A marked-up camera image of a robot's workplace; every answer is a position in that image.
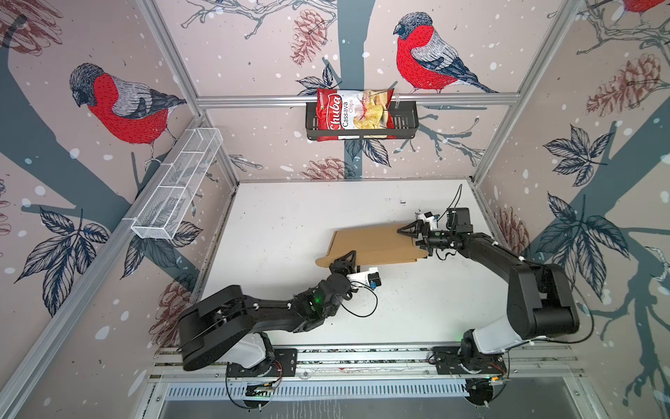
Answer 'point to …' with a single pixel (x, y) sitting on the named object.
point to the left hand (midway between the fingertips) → (356, 250)
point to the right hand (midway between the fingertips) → (401, 237)
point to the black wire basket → (406, 123)
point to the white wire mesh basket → (161, 216)
